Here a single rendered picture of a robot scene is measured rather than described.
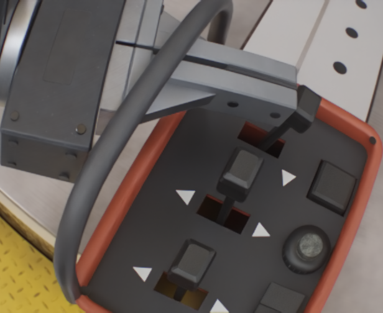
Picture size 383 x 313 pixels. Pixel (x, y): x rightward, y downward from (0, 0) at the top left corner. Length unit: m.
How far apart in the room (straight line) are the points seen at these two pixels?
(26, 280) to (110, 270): 0.84
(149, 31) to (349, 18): 0.37
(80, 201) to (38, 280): 0.93
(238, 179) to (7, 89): 0.13
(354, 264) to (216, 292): 0.59
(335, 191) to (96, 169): 0.17
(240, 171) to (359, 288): 0.63
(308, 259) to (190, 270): 0.10
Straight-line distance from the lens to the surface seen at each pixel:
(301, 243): 0.36
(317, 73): 0.58
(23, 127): 0.28
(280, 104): 0.33
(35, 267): 1.20
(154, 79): 0.29
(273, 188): 0.39
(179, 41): 0.30
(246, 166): 0.32
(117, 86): 0.30
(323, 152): 0.41
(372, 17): 0.67
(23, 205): 0.91
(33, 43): 0.30
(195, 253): 0.30
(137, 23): 0.32
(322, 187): 0.39
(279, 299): 0.35
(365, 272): 0.94
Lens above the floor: 1.14
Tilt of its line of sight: 62 degrees down
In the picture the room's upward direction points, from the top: 16 degrees clockwise
